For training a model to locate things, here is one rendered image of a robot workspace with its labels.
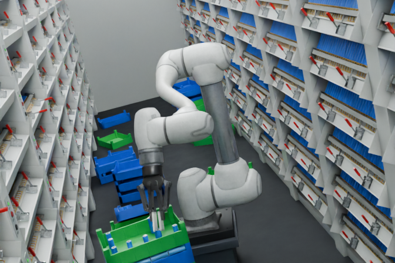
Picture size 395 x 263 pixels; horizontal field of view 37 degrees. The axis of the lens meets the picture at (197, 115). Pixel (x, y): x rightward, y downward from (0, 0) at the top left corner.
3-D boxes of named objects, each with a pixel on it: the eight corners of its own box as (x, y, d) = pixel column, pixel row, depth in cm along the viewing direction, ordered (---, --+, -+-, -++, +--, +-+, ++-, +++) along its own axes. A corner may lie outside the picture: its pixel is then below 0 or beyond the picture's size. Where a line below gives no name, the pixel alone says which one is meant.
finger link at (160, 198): (156, 181, 220) (160, 180, 219) (162, 211, 218) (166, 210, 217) (152, 181, 216) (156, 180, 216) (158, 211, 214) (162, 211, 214)
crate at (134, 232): (175, 222, 234) (170, 204, 232) (190, 242, 215) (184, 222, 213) (101, 248, 227) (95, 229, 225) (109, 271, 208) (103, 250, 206)
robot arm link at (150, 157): (143, 152, 225) (144, 168, 224) (134, 151, 217) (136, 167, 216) (166, 148, 223) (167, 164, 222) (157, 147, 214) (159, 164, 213)
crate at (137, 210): (120, 218, 372) (117, 206, 373) (151, 209, 374) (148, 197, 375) (117, 222, 343) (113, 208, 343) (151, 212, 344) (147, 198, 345)
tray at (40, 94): (44, 107, 305) (45, 89, 303) (31, 139, 247) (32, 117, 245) (3, 105, 302) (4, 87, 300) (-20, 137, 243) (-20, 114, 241)
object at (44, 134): (55, 142, 310) (56, 115, 307) (44, 181, 252) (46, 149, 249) (14, 140, 306) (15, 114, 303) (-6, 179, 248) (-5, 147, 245)
